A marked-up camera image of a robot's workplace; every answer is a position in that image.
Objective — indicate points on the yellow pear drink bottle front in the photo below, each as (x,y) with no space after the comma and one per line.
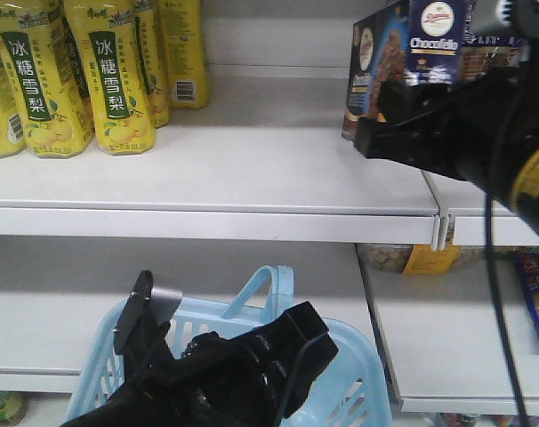
(105,37)

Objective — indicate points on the yellow pear drink bottle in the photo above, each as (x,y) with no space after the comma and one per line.
(186,70)
(105,37)
(35,55)

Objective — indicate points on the dark blue Chocofello cookie box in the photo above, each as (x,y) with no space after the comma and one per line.
(411,42)

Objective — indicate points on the white upper drink shelf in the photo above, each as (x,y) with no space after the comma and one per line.
(265,160)

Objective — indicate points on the yellow label biscuit pack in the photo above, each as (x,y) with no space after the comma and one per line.
(417,259)

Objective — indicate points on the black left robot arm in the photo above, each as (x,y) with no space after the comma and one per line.
(126,406)

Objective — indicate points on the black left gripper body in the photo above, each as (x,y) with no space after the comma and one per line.
(258,378)

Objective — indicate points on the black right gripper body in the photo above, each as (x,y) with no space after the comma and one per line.
(443,129)

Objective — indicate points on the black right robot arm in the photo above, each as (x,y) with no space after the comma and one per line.
(513,170)

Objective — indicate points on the light blue plastic basket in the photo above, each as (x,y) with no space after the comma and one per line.
(351,392)

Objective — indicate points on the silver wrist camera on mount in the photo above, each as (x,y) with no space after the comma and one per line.
(150,305)

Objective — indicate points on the yellow pear drink bottle back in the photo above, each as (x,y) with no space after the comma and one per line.
(186,70)

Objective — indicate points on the yellow pear drink bottle left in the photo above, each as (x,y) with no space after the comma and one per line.
(35,55)

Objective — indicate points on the white lower shelf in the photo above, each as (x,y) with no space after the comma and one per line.
(54,292)

